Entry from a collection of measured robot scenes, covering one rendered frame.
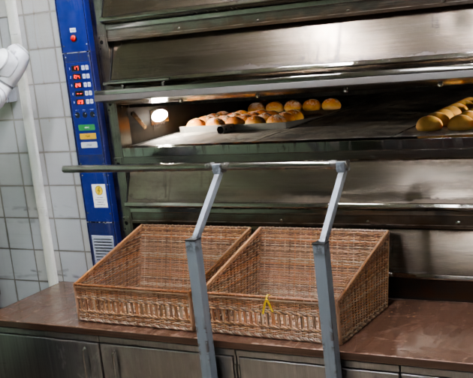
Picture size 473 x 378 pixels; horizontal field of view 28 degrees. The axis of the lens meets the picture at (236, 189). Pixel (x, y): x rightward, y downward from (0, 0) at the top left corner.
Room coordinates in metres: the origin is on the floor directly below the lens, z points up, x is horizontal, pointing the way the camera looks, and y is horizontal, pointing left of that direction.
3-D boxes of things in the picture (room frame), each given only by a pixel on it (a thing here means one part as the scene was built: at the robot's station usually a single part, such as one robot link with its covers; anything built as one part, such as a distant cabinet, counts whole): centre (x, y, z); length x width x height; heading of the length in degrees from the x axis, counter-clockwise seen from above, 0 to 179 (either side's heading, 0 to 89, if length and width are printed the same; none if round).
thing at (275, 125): (4.30, -0.10, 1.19); 0.55 x 0.36 x 0.03; 58
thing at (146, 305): (3.59, 0.32, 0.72); 0.56 x 0.49 x 0.28; 58
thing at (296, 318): (3.28, -0.18, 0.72); 0.56 x 0.49 x 0.28; 57
